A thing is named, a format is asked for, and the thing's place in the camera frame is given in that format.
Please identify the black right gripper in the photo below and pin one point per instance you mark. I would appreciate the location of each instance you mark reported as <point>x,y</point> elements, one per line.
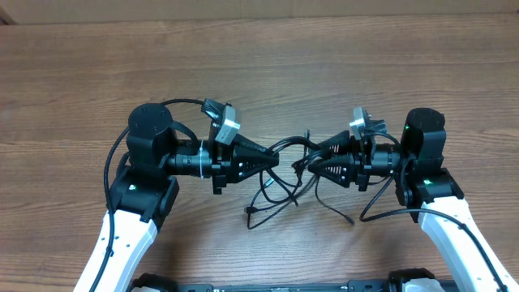
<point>353,166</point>

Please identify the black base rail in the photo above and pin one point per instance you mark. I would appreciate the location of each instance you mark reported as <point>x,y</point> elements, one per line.
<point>411,279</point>

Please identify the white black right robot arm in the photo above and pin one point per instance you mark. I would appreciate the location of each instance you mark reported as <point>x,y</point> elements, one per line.
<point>424,188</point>

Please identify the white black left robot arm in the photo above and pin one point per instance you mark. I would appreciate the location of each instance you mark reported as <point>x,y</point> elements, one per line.
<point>144,189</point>

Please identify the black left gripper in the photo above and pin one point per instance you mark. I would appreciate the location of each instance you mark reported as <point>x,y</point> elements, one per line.
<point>238,165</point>

